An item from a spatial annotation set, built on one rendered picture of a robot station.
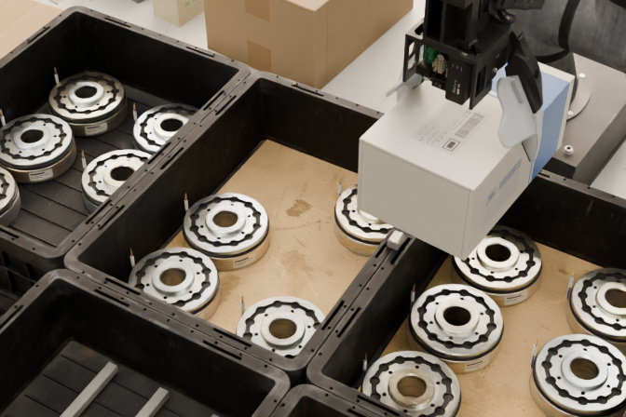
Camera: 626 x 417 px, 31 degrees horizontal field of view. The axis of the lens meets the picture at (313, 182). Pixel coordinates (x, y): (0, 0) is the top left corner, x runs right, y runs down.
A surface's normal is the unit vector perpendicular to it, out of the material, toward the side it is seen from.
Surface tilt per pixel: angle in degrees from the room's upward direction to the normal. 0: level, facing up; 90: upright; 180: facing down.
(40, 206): 0
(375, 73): 0
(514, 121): 58
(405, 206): 90
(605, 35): 82
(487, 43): 1
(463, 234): 90
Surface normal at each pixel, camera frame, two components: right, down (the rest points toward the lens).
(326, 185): 0.00, -0.73
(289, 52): -0.58, 0.55
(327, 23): 0.82, 0.39
